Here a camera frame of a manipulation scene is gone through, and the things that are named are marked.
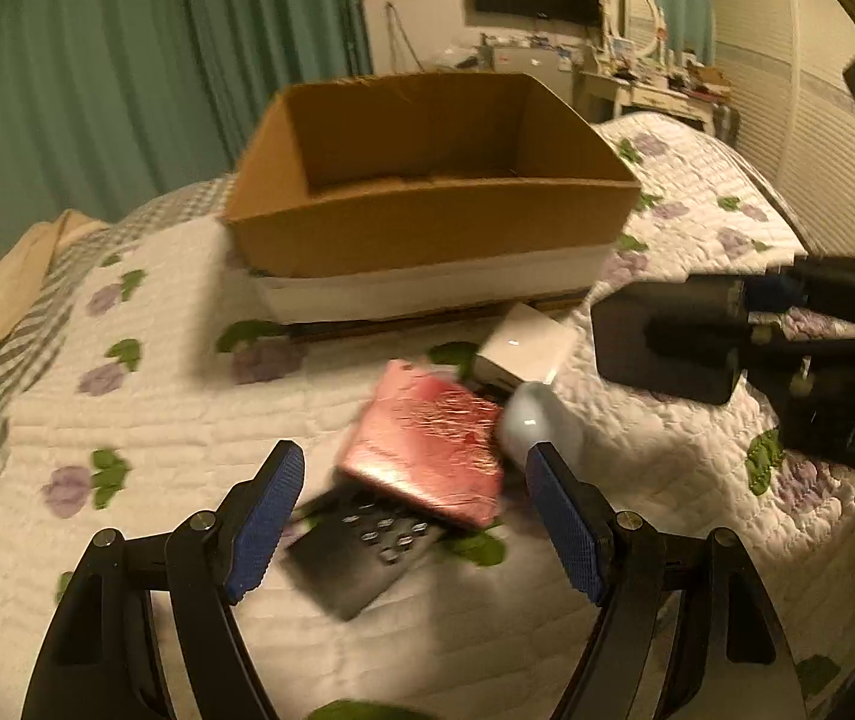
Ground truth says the white dressing table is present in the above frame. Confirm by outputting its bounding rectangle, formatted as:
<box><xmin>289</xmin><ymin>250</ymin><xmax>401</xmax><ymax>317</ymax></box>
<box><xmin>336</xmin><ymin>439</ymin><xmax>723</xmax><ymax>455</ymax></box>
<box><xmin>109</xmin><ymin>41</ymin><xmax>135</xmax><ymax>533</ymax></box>
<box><xmin>574</xmin><ymin>70</ymin><xmax>735</xmax><ymax>137</ymax></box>

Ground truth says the grey checked blanket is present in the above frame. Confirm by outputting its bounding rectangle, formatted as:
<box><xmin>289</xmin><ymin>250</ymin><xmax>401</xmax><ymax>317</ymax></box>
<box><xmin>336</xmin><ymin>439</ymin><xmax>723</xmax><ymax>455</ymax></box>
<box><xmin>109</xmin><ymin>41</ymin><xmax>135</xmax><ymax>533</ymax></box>
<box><xmin>0</xmin><ymin>172</ymin><xmax>235</xmax><ymax>474</ymax></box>

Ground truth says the pink rose tin box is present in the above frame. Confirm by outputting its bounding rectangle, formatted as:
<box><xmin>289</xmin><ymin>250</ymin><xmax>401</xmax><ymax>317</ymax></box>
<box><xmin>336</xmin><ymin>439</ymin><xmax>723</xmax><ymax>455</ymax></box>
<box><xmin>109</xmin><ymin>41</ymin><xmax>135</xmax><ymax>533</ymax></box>
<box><xmin>338</xmin><ymin>359</ymin><xmax>503</xmax><ymax>530</ymax></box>

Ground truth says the black phone-like device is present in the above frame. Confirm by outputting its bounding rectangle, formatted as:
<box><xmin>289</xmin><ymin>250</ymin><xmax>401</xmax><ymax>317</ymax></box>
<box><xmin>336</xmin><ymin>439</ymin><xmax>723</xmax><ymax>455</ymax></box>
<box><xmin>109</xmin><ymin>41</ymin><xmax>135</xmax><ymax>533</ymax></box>
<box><xmin>592</xmin><ymin>275</ymin><xmax>746</xmax><ymax>405</ymax></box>

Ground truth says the silver mini fridge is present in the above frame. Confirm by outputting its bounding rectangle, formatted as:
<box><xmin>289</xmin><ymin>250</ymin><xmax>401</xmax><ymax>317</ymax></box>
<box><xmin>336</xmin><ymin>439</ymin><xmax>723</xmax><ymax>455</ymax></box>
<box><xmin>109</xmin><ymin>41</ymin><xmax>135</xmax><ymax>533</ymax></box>
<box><xmin>478</xmin><ymin>46</ymin><xmax>574</xmax><ymax>101</ymax></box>

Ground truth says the white square charger box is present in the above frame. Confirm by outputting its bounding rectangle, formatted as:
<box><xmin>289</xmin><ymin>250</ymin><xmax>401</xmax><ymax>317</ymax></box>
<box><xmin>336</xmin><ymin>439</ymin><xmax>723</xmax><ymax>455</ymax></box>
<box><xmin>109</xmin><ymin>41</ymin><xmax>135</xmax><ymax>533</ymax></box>
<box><xmin>473</xmin><ymin>304</ymin><xmax>578</xmax><ymax>392</ymax></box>

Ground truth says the brown cardboard box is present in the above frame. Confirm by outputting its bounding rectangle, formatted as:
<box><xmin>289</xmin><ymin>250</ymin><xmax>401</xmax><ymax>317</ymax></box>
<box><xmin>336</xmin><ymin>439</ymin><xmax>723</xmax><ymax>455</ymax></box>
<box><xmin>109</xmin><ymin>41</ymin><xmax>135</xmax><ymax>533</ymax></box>
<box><xmin>222</xmin><ymin>71</ymin><xmax>640</xmax><ymax>278</ymax></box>

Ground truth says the white louvred wardrobe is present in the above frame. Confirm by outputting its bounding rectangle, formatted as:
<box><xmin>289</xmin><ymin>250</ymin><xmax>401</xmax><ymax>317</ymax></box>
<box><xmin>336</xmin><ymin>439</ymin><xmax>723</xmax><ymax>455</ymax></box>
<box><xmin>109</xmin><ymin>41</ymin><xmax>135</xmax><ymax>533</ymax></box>
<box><xmin>713</xmin><ymin>0</ymin><xmax>855</xmax><ymax>255</ymax></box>

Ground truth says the black remote control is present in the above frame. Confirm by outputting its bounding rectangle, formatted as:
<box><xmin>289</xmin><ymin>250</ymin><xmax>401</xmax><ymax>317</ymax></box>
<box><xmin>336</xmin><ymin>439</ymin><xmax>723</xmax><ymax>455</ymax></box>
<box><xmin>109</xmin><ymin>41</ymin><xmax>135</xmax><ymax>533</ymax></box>
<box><xmin>283</xmin><ymin>483</ymin><xmax>445</xmax><ymax>621</ymax></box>

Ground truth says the white round bottle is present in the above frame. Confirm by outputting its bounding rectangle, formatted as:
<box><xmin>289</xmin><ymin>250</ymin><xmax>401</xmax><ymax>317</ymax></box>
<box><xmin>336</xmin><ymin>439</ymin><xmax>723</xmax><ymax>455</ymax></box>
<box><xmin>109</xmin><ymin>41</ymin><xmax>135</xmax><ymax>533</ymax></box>
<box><xmin>494</xmin><ymin>382</ymin><xmax>585</xmax><ymax>473</ymax></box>

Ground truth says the white oval vanity mirror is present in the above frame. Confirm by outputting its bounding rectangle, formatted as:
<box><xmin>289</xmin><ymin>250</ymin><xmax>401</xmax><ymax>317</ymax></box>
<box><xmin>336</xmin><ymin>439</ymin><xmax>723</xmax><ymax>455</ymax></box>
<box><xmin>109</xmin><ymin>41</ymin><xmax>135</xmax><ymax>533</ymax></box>
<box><xmin>605</xmin><ymin>0</ymin><xmax>663</xmax><ymax>59</ymax></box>

